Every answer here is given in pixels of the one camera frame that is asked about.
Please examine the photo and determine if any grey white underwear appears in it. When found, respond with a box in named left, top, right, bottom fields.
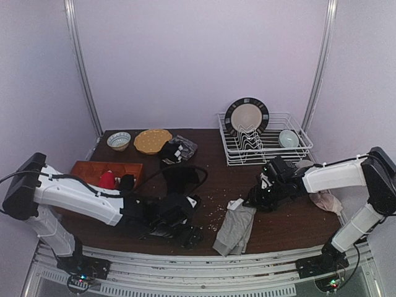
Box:
left=212, top=199, right=256, bottom=257

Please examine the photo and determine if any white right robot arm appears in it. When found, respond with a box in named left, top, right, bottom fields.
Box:
left=243, top=147, right=395, bottom=278

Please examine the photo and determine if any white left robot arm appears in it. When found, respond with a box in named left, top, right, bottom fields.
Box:
left=1, top=152, right=202, bottom=275

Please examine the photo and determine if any black underwear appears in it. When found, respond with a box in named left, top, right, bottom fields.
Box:
left=158, top=141, right=199, bottom=194

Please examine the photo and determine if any grey underwear pile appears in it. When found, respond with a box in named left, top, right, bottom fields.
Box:
left=170, top=135, right=198, bottom=161

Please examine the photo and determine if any grey cloth by rack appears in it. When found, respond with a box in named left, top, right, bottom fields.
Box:
left=295, top=160, right=314, bottom=168

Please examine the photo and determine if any light green bowl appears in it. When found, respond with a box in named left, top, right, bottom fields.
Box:
left=278, top=129, right=299, bottom=148

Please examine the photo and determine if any black rolled cloth in box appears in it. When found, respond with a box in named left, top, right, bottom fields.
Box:
left=119, top=174, right=136, bottom=191

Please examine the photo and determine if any red rolled cloth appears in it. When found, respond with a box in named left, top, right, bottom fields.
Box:
left=98, top=171, right=116, bottom=190

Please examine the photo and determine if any black rimmed beige plate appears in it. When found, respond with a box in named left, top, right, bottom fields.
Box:
left=224, top=97, right=270, bottom=137

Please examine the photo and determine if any yellow dotted plate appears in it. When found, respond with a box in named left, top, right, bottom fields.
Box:
left=134, top=129, right=173, bottom=155

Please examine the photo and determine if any brown wooden organizer box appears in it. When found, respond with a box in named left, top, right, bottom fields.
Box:
left=56, top=161, right=144, bottom=196

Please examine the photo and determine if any blue patterned bowl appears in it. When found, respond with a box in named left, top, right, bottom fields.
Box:
left=106, top=132, right=131, bottom=152

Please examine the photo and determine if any white wire dish rack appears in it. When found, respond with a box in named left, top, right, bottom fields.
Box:
left=218, top=112, right=313, bottom=166

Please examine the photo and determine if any metal front rail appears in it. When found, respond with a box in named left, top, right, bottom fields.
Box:
left=21, top=243, right=386, bottom=296

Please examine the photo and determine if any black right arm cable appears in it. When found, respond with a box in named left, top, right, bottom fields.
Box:
left=349, top=216, right=387, bottom=279

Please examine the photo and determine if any right metal corner post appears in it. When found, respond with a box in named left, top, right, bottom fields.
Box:
left=301, top=0, right=338, bottom=132

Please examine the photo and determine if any metal corner post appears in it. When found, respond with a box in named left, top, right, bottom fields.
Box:
left=64, top=0, right=103, bottom=138
left=301, top=0, right=338, bottom=132

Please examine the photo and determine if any left metal corner post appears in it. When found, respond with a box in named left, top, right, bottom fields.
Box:
left=64, top=0, right=103, bottom=138

